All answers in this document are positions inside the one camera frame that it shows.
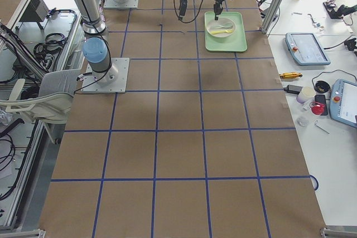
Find far teach pendant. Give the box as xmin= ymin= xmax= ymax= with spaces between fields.
xmin=285 ymin=32 xmax=331 ymax=66

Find pale green plastic spoon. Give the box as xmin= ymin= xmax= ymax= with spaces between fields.
xmin=212 ymin=22 xmax=233 ymax=30

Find teach pendant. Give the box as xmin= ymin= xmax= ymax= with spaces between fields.
xmin=329 ymin=79 xmax=356 ymax=128
xmin=285 ymin=32 xmax=331 ymax=66

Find white round plate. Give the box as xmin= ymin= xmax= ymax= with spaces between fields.
xmin=206 ymin=17 xmax=236 ymax=38

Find black smartphone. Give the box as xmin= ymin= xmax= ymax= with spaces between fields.
xmin=314 ymin=94 xmax=329 ymax=116

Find white grey office chair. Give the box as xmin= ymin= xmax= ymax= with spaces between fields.
xmin=1 ymin=69 xmax=81 ymax=144

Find red round lid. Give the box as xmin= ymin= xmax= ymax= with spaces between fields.
xmin=310 ymin=101 xmax=325 ymax=115

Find aluminium frame post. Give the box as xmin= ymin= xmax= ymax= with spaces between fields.
xmin=260 ymin=0 xmax=293 ymax=36

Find metal hex key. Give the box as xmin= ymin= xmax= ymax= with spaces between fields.
xmin=314 ymin=120 xmax=330 ymax=134

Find white lilac cup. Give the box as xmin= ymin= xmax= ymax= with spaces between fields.
xmin=296 ymin=86 xmax=316 ymax=104

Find black power adapter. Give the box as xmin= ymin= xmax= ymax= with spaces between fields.
xmin=283 ymin=85 xmax=302 ymax=95

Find yellow plastic fork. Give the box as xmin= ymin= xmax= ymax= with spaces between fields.
xmin=210 ymin=28 xmax=234 ymax=35

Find light green tray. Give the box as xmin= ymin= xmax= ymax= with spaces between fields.
xmin=204 ymin=12 xmax=247 ymax=52

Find near teach pendant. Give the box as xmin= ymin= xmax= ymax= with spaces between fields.
xmin=329 ymin=79 xmax=356 ymax=128

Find grey box device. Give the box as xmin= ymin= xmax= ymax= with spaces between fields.
xmin=19 ymin=0 xmax=49 ymax=30

